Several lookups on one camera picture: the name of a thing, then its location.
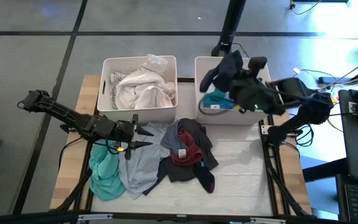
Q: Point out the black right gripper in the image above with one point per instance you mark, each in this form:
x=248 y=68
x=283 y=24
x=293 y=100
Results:
x=253 y=93

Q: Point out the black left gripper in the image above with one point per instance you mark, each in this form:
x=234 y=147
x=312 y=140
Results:
x=120 y=130

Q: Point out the light blue patterned garment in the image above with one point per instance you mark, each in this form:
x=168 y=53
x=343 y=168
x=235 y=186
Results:
x=141 y=165

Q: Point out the slate blue garment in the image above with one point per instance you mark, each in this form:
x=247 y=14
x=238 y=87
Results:
x=169 y=140

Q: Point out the navy garment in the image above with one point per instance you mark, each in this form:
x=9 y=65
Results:
x=225 y=71

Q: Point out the blue cloth garment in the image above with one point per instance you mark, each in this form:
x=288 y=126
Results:
x=217 y=98

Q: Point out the plain white garment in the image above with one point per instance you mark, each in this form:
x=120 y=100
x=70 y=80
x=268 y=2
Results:
x=141 y=90

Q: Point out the black garment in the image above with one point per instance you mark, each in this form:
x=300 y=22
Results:
x=176 y=172

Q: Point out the teal garment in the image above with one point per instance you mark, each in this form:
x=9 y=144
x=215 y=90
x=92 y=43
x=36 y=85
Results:
x=104 y=174

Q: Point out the maroon garment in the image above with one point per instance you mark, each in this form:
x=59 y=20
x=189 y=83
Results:
x=191 y=149

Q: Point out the white garment grey print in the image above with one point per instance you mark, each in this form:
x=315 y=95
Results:
x=115 y=84

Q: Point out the dark grey garment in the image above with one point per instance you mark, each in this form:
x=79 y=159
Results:
x=202 y=137

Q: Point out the sheer white garment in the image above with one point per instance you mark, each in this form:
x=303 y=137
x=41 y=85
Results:
x=157 y=62

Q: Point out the black sock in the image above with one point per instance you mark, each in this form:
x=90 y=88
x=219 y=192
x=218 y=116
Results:
x=207 y=180

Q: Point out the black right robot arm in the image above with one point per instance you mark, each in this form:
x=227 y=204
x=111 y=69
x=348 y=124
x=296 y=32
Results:
x=312 y=110

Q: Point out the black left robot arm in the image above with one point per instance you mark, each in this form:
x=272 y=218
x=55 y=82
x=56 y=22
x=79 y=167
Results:
x=64 y=113

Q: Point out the white perforated plastic bin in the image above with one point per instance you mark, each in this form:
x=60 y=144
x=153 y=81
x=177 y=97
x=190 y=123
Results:
x=154 y=115
x=222 y=118

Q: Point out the white power plug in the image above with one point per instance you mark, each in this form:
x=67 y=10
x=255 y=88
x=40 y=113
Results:
x=296 y=70

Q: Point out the black pole stand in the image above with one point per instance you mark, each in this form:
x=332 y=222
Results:
x=232 y=25

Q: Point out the black stand legs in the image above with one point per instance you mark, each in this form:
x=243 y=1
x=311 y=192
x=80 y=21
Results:
x=331 y=80

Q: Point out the silver aluminium frame bracket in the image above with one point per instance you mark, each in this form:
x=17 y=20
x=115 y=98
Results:
x=95 y=217
x=267 y=221

